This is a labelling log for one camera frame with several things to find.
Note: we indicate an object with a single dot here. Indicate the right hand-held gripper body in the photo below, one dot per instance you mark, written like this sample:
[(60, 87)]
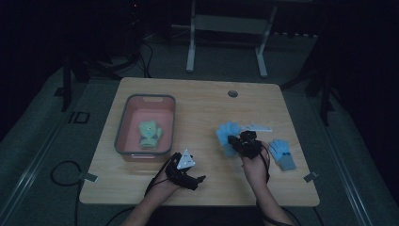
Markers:
[(249, 146)]

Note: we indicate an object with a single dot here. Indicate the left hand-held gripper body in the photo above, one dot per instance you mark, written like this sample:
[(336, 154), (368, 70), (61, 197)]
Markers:
[(183, 171)]

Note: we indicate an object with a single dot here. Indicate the blue glove with grey cuff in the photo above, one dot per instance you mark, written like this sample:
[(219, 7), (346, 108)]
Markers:
[(224, 133)]

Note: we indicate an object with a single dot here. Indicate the blue glove with dark dots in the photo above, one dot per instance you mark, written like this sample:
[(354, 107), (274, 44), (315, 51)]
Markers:
[(279, 149)]

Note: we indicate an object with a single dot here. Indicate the green fuzzy glove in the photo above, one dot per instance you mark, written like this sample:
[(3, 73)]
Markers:
[(150, 138)]

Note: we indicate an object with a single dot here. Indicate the pink bin with grey rim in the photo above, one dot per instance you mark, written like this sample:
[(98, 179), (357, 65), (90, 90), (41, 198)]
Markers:
[(131, 119)]

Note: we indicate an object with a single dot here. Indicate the person's right hand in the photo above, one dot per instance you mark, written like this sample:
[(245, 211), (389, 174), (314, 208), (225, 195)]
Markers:
[(255, 169)]

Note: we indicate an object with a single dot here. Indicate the person's left hand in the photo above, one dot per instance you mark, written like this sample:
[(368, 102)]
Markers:
[(163, 186)]

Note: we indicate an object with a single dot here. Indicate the grey table edge clip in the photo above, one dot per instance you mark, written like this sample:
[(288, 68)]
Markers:
[(89, 177), (310, 177)]

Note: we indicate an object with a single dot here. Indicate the black tripod stand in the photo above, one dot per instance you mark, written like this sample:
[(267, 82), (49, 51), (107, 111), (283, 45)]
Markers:
[(326, 100)]

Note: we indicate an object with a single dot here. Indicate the black metal stand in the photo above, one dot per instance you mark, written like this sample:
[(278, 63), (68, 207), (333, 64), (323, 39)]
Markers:
[(66, 88)]

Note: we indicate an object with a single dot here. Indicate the white desk frame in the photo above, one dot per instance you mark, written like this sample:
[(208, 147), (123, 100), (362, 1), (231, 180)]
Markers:
[(230, 24)]

